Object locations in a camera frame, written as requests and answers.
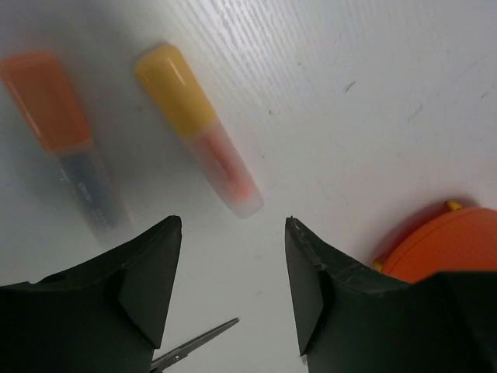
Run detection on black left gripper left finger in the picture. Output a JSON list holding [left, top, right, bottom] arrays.
[[1, 216, 182, 372]]

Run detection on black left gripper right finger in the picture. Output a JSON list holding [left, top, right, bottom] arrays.
[[285, 217, 496, 372]]

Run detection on black handled scissors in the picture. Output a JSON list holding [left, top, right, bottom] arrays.
[[149, 318, 240, 373]]

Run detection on orange cap highlighter marker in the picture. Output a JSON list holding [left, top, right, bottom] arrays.
[[1, 51, 129, 245]]

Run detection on yellow cap highlighter marker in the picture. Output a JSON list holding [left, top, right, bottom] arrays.
[[135, 44, 263, 218]]

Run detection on orange round desk organizer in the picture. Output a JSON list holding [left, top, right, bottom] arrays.
[[373, 200, 496, 283]]

